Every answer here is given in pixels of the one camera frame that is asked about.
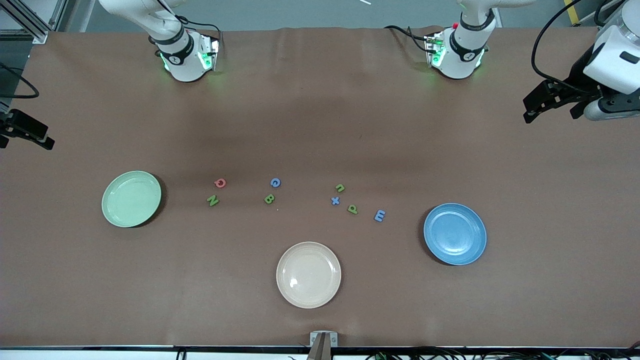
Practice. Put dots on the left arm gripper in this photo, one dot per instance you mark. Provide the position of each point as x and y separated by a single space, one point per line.
580 71

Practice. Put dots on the red letter Q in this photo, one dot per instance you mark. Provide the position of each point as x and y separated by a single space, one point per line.
217 183

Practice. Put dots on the green capital letter N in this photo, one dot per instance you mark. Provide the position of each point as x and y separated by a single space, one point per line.
213 201

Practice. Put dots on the blue letter m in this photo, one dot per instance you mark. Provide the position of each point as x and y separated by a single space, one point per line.
380 216

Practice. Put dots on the green letter p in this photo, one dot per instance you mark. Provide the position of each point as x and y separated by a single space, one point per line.
355 212

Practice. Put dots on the green small letter n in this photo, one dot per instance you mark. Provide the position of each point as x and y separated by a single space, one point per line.
341 188

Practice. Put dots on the blue letter G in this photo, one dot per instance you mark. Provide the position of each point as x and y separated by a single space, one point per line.
272 183

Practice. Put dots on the green letter B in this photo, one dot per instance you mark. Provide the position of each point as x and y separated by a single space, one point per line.
269 199

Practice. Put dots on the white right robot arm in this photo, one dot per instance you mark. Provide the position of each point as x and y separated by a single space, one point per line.
182 60

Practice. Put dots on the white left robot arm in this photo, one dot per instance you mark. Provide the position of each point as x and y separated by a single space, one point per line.
465 50

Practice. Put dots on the light green plate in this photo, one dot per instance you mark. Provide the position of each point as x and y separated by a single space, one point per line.
131 199

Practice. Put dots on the blue plate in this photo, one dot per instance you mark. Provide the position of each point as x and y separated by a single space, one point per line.
455 234

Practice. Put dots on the beige plate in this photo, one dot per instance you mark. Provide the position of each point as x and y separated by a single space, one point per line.
308 275

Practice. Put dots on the aluminium extrusion frame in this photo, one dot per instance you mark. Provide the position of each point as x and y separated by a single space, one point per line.
40 36

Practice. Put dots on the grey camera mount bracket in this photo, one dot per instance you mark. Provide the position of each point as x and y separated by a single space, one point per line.
323 345

